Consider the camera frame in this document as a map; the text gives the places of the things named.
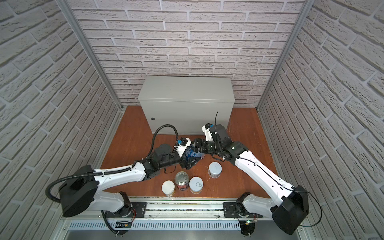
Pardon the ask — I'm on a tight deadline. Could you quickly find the white lid small can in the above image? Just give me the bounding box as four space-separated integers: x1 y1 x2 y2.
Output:
162 180 176 197

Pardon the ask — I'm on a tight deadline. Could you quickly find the plain lid silver can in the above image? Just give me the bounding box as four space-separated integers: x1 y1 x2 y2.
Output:
209 162 222 179

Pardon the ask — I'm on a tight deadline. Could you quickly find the aluminium corner post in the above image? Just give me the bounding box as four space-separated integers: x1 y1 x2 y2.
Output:
256 0 315 110
56 0 124 111

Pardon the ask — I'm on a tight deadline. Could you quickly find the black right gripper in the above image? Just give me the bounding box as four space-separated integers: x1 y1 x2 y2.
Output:
189 138 224 156

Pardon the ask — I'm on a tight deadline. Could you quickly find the right aluminium corner post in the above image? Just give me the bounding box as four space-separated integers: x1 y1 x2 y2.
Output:
256 0 315 110

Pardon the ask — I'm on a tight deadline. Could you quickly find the front aluminium mounting rail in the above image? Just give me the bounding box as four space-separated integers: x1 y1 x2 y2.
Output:
63 194 275 221

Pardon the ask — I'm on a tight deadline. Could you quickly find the right thin black cable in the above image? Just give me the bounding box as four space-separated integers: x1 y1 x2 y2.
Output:
213 111 323 228

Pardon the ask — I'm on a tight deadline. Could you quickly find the perforated white vent strip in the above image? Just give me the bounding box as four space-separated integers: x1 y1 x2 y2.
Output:
69 220 241 231

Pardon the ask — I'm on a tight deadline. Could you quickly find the dark tomato label can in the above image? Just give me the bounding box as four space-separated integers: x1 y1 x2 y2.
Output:
175 171 189 191

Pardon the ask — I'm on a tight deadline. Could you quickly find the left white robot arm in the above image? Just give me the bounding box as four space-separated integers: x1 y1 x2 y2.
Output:
59 144 201 218

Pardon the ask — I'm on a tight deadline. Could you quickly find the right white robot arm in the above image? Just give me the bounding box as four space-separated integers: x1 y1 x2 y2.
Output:
181 124 310 235

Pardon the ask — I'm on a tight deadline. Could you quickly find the left aluminium corner post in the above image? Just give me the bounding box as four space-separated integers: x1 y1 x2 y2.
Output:
56 0 124 111

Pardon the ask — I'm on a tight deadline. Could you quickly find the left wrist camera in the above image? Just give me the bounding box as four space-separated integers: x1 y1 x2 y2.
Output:
176 138 192 157

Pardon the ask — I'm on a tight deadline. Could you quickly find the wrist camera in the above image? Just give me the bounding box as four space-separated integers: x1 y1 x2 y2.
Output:
202 123 215 142
176 138 192 157

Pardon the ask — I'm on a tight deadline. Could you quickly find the left black corrugated cable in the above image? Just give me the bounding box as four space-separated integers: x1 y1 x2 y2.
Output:
44 124 180 203

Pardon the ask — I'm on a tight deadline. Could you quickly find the grey metal cabinet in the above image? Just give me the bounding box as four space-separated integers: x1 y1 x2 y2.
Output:
138 76 235 135

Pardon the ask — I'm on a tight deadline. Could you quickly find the blue label tin can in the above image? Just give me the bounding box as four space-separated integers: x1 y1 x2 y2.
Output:
184 147 205 160

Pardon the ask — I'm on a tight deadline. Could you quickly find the yellow label pull-tab can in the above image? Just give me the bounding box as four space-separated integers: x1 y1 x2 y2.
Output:
189 177 204 195

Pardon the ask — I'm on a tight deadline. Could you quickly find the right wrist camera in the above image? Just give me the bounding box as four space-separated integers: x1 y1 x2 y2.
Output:
202 123 215 142

